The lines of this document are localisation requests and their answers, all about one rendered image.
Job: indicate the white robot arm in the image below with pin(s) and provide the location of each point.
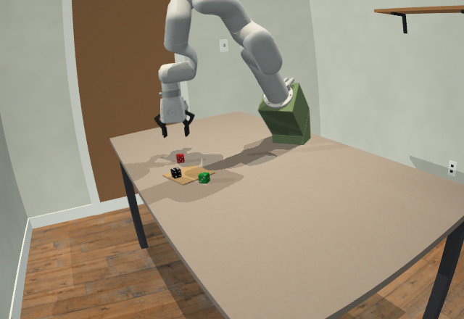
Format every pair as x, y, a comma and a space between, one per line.
258, 48

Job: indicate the tan flat mat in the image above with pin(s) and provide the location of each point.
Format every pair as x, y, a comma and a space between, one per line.
189, 174

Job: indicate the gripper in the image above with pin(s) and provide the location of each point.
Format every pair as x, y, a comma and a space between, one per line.
171, 112

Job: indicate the green die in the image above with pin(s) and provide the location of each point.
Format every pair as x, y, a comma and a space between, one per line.
204, 177

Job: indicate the black die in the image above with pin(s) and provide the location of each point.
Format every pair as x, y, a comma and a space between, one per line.
176, 172

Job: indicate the red die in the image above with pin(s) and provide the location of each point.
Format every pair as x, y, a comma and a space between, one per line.
180, 158

